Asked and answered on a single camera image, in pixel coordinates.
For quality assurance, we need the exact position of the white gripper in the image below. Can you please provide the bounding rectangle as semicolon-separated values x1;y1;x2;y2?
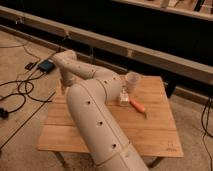
60;69;75;93

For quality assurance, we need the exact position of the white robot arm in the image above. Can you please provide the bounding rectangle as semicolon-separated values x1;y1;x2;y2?
52;50;149;171

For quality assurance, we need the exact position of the translucent plastic cup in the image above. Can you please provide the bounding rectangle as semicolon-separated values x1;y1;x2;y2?
125;72;141;93

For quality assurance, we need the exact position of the blue power adapter box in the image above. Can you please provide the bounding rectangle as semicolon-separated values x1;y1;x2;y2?
38;60;55;73

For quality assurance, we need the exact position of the small black device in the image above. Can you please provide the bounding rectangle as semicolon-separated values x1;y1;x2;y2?
25;62;38;70

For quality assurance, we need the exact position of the white bottle lying down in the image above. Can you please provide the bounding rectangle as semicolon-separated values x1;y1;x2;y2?
119;87;129;106

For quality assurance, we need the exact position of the orange carrot toy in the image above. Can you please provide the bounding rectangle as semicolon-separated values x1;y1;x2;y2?
130;99;147;116

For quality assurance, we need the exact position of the black plug on floor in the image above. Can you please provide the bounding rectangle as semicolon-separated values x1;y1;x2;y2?
0;108;9;119

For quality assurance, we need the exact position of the wooden table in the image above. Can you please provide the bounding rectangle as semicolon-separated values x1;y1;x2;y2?
37;76;183;160

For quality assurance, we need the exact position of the black floor cable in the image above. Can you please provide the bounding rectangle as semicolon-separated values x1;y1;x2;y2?
0;33;64;151

